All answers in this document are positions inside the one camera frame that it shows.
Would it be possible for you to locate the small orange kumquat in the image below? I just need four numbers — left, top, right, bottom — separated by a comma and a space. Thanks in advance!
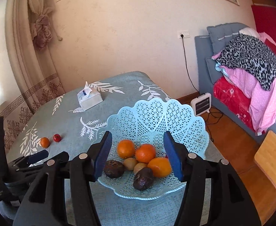
40, 137, 50, 148

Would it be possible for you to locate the small dark red tomato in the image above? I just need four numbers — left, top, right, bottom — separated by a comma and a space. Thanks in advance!
53, 134, 62, 142

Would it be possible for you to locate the dark brown wrinkled fruit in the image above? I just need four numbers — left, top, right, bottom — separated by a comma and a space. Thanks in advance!
104, 160, 125, 179
133, 167, 154, 191

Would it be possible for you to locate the round orange mandarin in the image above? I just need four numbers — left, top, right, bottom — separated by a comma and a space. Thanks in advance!
116, 139, 135, 159

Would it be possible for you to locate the small brown kiwi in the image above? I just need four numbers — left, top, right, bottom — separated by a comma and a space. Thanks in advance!
123, 158, 138, 171

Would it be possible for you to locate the large tan kiwi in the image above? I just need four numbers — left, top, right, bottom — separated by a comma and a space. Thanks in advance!
133, 163, 148, 174

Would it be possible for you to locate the large oval orange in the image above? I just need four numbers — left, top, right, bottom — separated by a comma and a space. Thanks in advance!
148, 157, 172, 178

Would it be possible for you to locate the orange mandarin with stem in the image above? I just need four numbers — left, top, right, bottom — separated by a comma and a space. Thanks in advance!
135, 144, 156, 163

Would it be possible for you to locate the grey-green leaf-print tablecloth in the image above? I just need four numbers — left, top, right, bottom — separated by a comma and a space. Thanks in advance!
5, 71, 184, 225

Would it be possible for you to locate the white tissue pack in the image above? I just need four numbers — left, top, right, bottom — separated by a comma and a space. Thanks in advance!
77, 82, 103, 111

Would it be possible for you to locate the beige patterned curtain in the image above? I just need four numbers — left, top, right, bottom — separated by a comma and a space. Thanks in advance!
0, 0, 64, 150

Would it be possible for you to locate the light blue plastic lattice basket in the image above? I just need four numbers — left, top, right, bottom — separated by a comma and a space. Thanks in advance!
94, 98, 209, 200

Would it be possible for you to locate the red floral blanket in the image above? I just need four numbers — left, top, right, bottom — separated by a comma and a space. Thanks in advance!
213, 76, 255, 132

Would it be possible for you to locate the white electric heater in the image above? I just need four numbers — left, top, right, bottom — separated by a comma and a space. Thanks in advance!
190, 93, 211, 116

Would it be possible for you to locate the pink dotted quilt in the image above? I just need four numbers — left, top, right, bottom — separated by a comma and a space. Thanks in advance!
212, 32, 276, 136

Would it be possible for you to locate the grey upholstered bed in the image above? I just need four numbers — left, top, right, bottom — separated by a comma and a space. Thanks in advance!
195, 33, 276, 144

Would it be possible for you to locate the leopard print blanket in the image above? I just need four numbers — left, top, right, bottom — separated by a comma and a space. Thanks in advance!
216, 34, 276, 91

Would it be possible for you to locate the grey cushion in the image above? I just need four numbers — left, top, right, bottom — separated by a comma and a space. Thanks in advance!
207, 22, 248, 55

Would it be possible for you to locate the black power cable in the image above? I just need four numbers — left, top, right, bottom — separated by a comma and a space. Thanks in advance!
180, 36, 224, 143

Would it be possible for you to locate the white wall socket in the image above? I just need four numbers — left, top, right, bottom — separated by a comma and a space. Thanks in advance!
177, 30, 190, 39

